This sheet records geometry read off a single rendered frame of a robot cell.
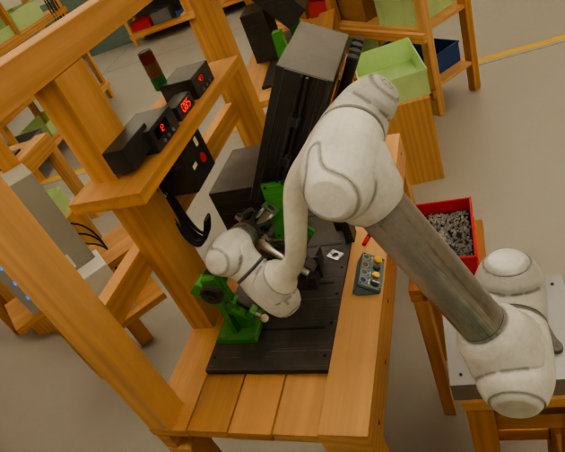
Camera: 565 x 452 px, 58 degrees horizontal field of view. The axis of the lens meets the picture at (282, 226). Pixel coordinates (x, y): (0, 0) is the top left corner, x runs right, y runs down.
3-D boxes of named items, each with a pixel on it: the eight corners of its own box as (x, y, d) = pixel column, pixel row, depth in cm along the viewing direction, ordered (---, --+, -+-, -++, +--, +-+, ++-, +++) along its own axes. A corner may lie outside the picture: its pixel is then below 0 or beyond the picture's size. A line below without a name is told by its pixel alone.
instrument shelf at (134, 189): (241, 64, 200) (238, 54, 197) (146, 204, 134) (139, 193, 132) (188, 78, 209) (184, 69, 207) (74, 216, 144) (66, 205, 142)
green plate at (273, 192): (313, 225, 178) (298, 170, 171) (307, 236, 171) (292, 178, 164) (283, 229, 183) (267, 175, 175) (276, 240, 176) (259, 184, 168)
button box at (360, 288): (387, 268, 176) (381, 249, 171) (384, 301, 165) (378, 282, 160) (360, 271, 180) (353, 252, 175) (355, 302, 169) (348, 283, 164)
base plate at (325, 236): (367, 164, 229) (366, 160, 228) (329, 373, 149) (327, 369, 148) (282, 178, 245) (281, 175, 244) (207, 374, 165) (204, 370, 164)
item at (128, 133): (156, 142, 150) (144, 121, 146) (134, 171, 139) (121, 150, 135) (137, 146, 153) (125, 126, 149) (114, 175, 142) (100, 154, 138)
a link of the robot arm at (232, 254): (213, 241, 147) (246, 273, 147) (189, 263, 133) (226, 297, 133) (236, 217, 142) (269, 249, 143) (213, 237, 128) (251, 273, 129)
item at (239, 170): (300, 208, 217) (273, 141, 197) (285, 257, 195) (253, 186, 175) (262, 213, 224) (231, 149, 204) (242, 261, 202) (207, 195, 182)
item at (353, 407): (405, 159, 246) (400, 132, 237) (381, 465, 136) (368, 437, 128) (378, 163, 251) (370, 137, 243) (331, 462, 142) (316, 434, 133)
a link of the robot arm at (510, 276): (544, 294, 134) (541, 232, 121) (551, 352, 121) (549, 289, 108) (479, 295, 140) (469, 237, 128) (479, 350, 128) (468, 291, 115)
